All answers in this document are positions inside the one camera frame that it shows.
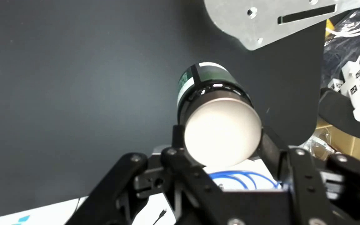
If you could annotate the green bottle with white cap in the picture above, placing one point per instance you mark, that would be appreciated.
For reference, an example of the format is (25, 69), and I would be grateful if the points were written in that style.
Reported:
(220, 124)

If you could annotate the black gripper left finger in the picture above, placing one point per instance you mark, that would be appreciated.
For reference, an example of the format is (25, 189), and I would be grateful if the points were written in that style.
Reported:
(125, 190)

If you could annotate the silver metal bracket plate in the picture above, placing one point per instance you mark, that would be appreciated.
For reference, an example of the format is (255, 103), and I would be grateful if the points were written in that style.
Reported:
(260, 23)

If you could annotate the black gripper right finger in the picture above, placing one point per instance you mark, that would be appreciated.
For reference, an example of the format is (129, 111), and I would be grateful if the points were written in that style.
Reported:
(317, 191)

